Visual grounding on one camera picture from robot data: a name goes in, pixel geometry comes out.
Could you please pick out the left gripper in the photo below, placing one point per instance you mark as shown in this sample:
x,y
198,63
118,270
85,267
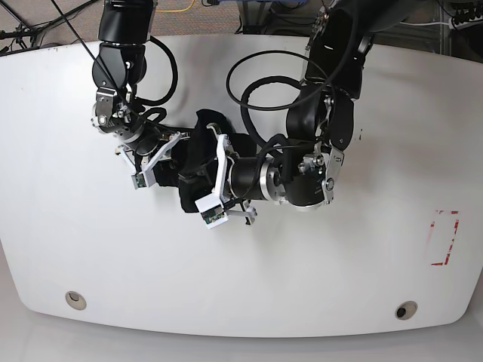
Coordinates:
x,y
231,180

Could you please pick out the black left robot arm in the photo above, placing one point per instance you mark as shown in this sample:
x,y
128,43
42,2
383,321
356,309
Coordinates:
x,y
300,167

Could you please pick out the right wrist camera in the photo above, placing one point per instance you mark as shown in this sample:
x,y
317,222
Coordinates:
x,y
143,179

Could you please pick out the red tape marking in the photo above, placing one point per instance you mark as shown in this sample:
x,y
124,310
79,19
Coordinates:
x,y
442,235

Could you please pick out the left table grommet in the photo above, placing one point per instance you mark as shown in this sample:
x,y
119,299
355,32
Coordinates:
x,y
75,300

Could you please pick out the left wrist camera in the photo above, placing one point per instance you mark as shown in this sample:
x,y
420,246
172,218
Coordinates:
x,y
212,210

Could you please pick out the table grommet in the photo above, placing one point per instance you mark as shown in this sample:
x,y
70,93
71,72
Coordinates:
x,y
406,310
75,300

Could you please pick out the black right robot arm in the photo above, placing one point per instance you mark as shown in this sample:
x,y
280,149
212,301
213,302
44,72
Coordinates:
x,y
119,67

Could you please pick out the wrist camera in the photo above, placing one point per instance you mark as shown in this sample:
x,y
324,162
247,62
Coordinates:
x,y
212,210
143,179

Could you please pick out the white power strip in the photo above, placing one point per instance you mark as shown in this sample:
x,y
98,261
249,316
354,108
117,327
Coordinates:
x,y
466,17

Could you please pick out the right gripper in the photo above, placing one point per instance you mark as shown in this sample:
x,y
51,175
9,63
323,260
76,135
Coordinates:
x,y
145,154

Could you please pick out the right table grommet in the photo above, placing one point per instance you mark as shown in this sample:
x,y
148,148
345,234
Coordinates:
x,y
406,310

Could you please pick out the black tripod legs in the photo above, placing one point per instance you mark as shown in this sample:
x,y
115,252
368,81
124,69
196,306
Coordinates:
x,y
42,16

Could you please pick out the black printed T-shirt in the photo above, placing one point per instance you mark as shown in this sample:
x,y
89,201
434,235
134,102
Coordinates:
x,y
192,168

